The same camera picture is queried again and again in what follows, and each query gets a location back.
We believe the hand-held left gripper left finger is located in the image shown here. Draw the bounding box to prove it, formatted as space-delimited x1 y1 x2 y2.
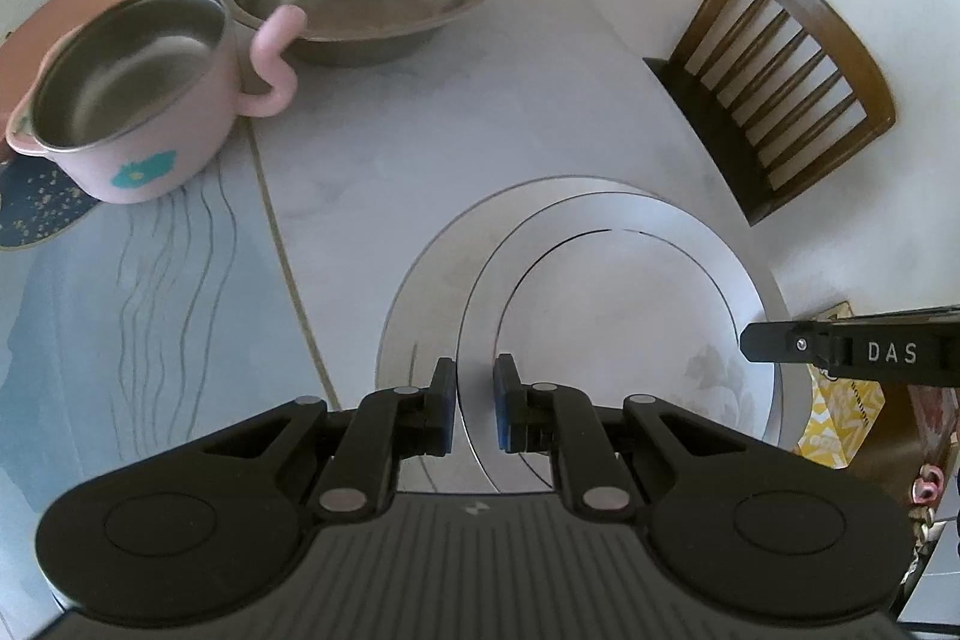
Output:
184 356 457 525

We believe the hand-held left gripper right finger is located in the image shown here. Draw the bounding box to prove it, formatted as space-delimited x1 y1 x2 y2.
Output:
493 353 758 522

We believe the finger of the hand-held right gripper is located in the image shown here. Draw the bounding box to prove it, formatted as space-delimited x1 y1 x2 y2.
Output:
739 314 854 382

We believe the large white plate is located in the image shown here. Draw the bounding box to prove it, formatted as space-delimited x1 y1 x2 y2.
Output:
379 176 766 491

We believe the white plate with grey flower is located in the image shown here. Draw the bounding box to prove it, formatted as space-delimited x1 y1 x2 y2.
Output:
457 190 782 498

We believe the pink pot with steel interior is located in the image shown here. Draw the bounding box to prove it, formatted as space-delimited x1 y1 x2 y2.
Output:
6 0 307 205

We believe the yellow patterned box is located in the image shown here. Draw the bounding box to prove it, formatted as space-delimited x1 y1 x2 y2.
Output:
795 301 890 470

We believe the small pink toy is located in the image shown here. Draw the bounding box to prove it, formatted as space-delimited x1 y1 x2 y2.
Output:
910 464 947 506

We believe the wooden slat-back chair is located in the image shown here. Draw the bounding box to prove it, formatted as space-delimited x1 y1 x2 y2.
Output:
643 0 897 226

